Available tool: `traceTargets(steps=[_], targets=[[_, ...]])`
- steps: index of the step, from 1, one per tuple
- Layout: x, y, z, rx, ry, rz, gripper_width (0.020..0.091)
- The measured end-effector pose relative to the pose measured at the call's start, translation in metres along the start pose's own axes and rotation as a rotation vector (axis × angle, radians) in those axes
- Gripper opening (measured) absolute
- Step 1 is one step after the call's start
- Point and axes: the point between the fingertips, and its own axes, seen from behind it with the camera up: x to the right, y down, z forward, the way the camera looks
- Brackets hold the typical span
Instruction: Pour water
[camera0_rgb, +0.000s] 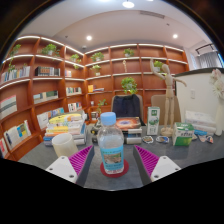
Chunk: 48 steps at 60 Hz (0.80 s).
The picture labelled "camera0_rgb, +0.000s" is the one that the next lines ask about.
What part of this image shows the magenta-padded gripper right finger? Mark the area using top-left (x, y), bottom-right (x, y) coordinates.
top-left (132, 144), bottom-right (182, 187)

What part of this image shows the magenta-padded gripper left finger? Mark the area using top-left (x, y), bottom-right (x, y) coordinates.
top-left (45, 144), bottom-right (95, 188)

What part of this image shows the clear blue-capped water bottle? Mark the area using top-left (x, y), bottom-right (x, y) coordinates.
top-left (96, 111), bottom-right (126, 175)

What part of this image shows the cream cup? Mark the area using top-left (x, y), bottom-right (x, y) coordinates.
top-left (51, 132), bottom-right (79, 158)

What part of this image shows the small printed sticker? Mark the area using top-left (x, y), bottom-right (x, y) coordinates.
top-left (198, 134), bottom-right (214, 144)
top-left (155, 135), bottom-right (170, 144)
top-left (142, 135), bottom-right (154, 144)

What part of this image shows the small green white box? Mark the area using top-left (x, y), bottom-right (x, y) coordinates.
top-left (171, 121), bottom-right (195, 147)

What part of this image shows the stack of colourful books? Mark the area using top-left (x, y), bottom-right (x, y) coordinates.
top-left (43, 111), bottom-right (88, 147)

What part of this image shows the tall green white carton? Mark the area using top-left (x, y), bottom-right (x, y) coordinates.
top-left (146, 106), bottom-right (161, 136)

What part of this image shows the stack of white boxes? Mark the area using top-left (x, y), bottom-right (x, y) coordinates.
top-left (184, 110), bottom-right (218, 136)

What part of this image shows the beige chair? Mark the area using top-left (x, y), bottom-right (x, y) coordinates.
top-left (150, 94), bottom-right (183, 127)

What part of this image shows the wooden artist mannequin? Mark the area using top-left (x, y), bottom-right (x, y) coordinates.
top-left (149, 58), bottom-right (188, 138)

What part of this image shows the chair with dark jacket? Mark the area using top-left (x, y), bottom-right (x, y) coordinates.
top-left (110, 94), bottom-right (145, 126)

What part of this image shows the orange wooden shelf unit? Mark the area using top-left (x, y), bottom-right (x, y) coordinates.
top-left (0, 34), bottom-right (190, 162)

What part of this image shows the pink white flower bouquet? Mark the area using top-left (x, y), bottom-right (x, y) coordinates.
top-left (209, 68), bottom-right (224, 101)

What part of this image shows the grey curtain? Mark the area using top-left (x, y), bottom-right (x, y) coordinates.
top-left (196, 51), bottom-right (223, 69)

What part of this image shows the ceiling air vent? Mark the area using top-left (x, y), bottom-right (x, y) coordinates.
top-left (139, 9), bottom-right (166, 19)

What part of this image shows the ceiling lamp with round bulbs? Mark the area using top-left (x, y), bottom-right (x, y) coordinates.
top-left (121, 0), bottom-right (136, 9)

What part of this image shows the dark curtain rail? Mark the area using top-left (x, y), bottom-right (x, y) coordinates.
top-left (194, 43), bottom-right (218, 56)

